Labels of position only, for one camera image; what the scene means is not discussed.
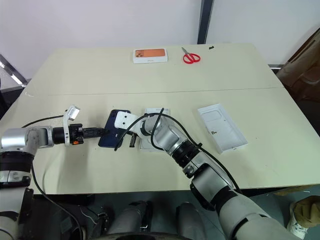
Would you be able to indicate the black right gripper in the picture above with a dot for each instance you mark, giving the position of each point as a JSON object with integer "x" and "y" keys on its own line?
{"x": 135, "y": 134}

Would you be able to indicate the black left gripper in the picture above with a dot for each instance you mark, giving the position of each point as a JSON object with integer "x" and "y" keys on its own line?
{"x": 75, "y": 135}

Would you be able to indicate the dark blue smartphone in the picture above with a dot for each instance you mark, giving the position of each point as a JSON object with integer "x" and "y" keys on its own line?
{"x": 110, "y": 136}

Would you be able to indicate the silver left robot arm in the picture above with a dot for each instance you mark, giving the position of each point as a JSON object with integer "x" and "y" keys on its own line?
{"x": 17, "y": 140}

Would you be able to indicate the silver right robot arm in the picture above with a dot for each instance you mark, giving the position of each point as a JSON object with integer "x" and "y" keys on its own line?
{"x": 212, "y": 180}

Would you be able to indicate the white phone box base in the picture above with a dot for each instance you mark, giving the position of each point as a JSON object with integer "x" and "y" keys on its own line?
{"x": 147, "y": 146}

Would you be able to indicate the orange printed phone box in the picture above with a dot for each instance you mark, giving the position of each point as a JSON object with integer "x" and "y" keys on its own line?
{"x": 150, "y": 55}

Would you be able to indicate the white phone box lid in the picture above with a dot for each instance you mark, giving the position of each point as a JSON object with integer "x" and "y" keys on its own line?
{"x": 221, "y": 127}

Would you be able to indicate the brown cardboard box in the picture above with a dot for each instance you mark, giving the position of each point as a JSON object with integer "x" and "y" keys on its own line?
{"x": 302, "y": 70}

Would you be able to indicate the dark rounded grey leg shape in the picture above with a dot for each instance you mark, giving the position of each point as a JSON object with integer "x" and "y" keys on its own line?
{"x": 130, "y": 217}

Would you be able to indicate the small black clip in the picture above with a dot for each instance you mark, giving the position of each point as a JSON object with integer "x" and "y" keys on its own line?
{"x": 211, "y": 47}

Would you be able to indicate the white and tan shoe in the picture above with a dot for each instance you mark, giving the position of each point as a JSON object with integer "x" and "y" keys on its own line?
{"x": 303, "y": 215}

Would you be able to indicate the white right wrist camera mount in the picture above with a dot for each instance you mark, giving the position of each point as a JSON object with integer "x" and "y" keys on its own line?
{"x": 125, "y": 120}

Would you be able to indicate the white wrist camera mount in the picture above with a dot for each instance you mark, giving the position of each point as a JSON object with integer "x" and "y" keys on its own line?
{"x": 125, "y": 120}
{"x": 66, "y": 125}

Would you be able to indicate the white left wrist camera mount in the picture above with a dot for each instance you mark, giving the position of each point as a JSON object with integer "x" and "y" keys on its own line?
{"x": 66, "y": 125}

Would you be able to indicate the silver metal frame bar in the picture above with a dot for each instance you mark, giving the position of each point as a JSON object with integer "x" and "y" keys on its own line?
{"x": 12, "y": 72}

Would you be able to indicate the dark metal window post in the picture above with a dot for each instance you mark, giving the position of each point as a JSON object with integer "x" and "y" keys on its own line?
{"x": 205, "y": 21}

